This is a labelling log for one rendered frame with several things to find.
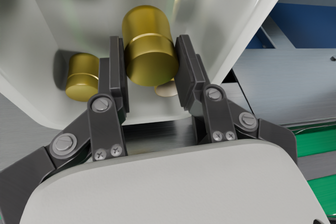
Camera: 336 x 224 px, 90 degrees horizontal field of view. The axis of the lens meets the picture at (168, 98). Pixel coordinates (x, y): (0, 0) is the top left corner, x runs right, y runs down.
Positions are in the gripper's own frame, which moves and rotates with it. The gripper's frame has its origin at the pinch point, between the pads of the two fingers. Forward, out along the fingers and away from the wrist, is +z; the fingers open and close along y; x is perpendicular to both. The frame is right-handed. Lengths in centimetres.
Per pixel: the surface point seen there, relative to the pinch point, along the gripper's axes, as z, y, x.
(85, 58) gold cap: 7.7, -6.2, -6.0
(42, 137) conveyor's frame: 3.3, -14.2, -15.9
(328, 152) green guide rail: -5.5, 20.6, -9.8
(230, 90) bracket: 2.8, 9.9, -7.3
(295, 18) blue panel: 21.6, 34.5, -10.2
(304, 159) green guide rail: -5.7, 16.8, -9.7
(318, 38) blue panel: 15.1, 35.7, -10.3
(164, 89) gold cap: 5.2, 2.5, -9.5
